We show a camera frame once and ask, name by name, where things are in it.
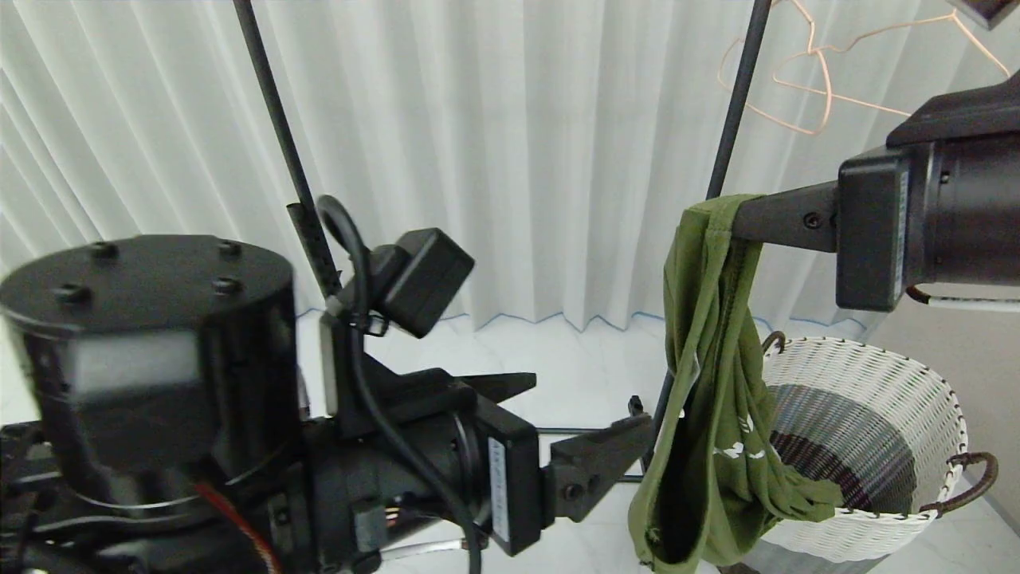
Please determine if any black clothes rack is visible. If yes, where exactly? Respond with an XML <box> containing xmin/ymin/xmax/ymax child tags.
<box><xmin>231</xmin><ymin>0</ymin><xmax>774</xmax><ymax>487</ymax></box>

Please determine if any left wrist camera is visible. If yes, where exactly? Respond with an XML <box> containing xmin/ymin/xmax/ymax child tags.
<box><xmin>321</xmin><ymin>229</ymin><xmax>477</xmax><ymax>431</ymax></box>

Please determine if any white laundry basket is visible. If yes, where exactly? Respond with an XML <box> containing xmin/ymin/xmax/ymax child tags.
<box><xmin>717</xmin><ymin>331</ymin><xmax>1001</xmax><ymax>574</ymax></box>

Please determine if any pink clothes hanger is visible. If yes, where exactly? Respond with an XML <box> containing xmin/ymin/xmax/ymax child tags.
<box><xmin>771</xmin><ymin>12</ymin><xmax>1013</xmax><ymax>120</ymax></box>
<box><xmin>716</xmin><ymin>0</ymin><xmax>835</xmax><ymax>136</ymax></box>

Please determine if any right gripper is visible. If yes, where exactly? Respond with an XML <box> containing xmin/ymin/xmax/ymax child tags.
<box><xmin>733</xmin><ymin>136</ymin><xmax>1020</xmax><ymax>313</ymax></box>

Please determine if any black cable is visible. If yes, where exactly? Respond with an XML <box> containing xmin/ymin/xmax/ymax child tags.
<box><xmin>316</xmin><ymin>195</ymin><xmax>485</xmax><ymax>574</ymax></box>

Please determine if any green printed shirt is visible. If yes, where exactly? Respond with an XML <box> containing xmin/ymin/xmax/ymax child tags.
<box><xmin>627</xmin><ymin>194</ymin><xmax>845</xmax><ymax>574</ymax></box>

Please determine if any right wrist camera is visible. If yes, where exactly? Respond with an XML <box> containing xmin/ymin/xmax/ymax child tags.
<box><xmin>886</xmin><ymin>70</ymin><xmax>1020</xmax><ymax>148</ymax></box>

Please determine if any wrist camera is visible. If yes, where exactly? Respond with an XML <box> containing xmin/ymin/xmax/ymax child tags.
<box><xmin>321</xmin><ymin>229</ymin><xmax>477</xmax><ymax>431</ymax></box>
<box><xmin>886</xmin><ymin>70</ymin><xmax>1020</xmax><ymax>148</ymax></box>

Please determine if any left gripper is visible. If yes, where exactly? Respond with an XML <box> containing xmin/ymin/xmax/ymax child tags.
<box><xmin>307</xmin><ymin>368</ymin><xmax>655</xmax><ymax>574</ymax></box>

